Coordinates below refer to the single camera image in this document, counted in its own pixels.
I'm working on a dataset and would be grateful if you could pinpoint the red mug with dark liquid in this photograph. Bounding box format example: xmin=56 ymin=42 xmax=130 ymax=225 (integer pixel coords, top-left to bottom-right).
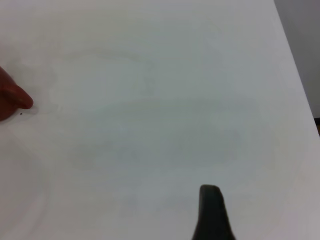
xmin=0 ymin=65 xmax=34 ymax=122

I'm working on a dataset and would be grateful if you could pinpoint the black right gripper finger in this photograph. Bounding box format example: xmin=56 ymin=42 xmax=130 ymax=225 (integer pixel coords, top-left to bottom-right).
xmin=191 ymin=184 xmax=237 ymax=240

